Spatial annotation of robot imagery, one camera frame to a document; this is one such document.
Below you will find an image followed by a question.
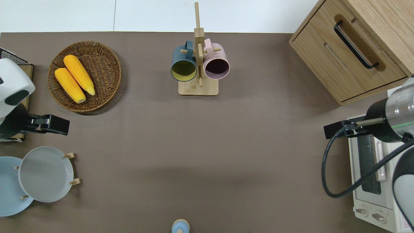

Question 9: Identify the low wooden plate rack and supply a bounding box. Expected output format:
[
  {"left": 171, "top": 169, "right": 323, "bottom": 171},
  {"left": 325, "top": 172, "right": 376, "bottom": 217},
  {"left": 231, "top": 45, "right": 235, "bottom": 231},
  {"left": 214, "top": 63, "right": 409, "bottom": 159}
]
[{"left": 15, "top": 153, "right": 81, "bottom": 199}]

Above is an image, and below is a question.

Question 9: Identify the light wooden cabinet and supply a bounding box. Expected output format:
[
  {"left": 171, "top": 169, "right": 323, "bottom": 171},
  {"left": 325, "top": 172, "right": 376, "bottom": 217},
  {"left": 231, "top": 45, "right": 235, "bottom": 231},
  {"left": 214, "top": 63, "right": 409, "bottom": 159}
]
[{"left": 289, "top": 0, "right": 414, "bottom": 106}]

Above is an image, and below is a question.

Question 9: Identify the cream toaster door handle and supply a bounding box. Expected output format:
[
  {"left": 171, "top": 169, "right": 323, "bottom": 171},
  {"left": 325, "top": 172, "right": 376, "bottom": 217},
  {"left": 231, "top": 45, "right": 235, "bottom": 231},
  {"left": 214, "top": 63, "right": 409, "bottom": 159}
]
[{"left": 375, "top": 140, "right": 387, "bottom": 182}]

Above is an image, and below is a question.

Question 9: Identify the light blue round container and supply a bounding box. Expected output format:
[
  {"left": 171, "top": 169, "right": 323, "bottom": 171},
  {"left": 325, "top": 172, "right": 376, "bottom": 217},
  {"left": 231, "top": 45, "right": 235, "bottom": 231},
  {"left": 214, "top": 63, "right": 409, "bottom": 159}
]
[{"left": 171, "top": 219, "right": 190, "bottom": 233}]

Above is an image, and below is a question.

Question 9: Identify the brown wicker basket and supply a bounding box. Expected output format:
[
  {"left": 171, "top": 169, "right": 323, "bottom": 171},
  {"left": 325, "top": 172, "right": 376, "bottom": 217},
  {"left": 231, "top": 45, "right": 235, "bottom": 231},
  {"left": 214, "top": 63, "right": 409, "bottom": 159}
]
[{"left": 48, "top": 41, "right": 122, "bottom": 113}]

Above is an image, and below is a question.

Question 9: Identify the light blue plate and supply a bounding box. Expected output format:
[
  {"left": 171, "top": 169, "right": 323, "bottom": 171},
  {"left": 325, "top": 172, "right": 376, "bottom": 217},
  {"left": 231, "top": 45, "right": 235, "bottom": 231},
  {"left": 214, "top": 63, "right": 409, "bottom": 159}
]
[{"left": 0, "top": 156, "right": 34, "bottom": 216}]

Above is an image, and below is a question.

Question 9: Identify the dark blue mug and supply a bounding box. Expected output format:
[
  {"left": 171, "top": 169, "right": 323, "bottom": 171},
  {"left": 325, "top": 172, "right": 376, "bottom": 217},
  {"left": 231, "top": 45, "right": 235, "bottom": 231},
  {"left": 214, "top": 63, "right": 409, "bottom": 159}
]
[{"left": 171, "top": 40, "right": 198, "bottom": 82}]

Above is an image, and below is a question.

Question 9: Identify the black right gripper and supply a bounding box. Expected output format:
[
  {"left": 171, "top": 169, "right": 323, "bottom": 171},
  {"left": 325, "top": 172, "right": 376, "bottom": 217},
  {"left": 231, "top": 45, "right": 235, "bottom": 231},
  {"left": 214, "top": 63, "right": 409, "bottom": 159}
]
[{"left": 324, "top": 118, "right": 368, "bottom": 140}]

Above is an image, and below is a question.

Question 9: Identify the gray plate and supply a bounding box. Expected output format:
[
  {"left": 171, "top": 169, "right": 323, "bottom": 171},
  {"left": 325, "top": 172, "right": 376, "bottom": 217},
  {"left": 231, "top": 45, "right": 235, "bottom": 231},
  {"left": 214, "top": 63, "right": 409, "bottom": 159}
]
[{"left": 18, "top": 146, "right": 74, "bottom": 203}]

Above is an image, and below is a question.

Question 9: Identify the pink mug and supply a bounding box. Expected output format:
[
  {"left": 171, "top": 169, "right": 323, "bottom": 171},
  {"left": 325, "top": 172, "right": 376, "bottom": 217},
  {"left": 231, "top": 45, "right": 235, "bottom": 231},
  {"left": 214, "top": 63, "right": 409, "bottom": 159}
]
[{"left": 203, "top": 39, "right": 230, "bottom": 80}]

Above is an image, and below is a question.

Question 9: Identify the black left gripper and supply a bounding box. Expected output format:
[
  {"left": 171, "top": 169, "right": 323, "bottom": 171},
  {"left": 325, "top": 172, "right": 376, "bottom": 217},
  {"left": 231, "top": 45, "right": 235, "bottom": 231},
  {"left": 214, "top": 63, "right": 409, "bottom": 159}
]
[{"left": 29, "top": 114, "right": 70, "bottom": 136}]

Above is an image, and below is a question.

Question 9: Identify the yellow corn cob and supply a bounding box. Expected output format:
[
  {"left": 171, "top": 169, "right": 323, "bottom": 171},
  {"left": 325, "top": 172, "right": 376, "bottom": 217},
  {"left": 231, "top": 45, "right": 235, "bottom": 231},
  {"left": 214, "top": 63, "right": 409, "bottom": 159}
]
[
  {"left": 54, "top": 67, "right": 86, "bottom": 104},
  {"left": 63, "top": 55, "right": 96, "bottom": 96}
]

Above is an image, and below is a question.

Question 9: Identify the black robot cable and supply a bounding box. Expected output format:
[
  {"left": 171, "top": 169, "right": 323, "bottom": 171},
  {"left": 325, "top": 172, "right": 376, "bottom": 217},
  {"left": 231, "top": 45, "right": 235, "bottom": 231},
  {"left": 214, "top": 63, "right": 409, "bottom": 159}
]
[{"left": 321, "top": 125, "right": 414, "bottom": 198}]

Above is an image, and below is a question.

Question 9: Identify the black cabinet handle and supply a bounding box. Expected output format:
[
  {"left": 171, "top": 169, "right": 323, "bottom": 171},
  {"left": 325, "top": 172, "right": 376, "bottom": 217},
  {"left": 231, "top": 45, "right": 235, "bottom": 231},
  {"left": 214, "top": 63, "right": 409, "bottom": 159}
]
[{"left": 334, "top": 20, "right": 379, "bottom": 70}]

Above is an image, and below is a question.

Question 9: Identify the brown table mat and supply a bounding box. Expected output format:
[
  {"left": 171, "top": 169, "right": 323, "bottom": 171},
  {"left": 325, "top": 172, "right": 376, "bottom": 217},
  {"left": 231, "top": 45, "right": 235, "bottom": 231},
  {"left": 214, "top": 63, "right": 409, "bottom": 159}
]
[{"left": 0, "top": 31, "right": 398, "bottom": 233}]

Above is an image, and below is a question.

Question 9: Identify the small wooden block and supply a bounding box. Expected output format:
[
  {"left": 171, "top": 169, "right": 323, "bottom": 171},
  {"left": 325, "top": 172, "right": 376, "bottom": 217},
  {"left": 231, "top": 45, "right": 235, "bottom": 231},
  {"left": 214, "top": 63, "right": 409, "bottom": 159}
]
[{"left": 178, "top": 2, "right": 222, "bottom": 96}]

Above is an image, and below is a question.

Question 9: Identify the cream toaster oven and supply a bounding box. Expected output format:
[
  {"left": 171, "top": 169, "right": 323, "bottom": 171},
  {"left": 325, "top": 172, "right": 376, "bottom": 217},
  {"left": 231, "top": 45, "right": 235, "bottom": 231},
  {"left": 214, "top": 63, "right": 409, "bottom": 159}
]
[{"left": 348, "top": 113, "right": 414, "bottom": 233}]

